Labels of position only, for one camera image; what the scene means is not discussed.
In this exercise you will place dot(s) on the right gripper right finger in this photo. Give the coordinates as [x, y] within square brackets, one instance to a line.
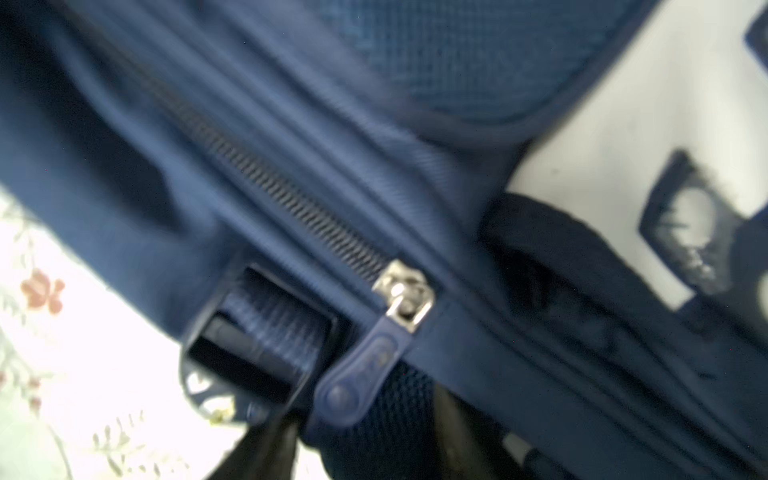
[467, 443]

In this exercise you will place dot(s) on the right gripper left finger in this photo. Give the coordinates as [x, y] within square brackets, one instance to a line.
[265, 452]

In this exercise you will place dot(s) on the navy blue student backpack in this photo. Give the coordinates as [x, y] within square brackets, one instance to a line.
[556, 210]

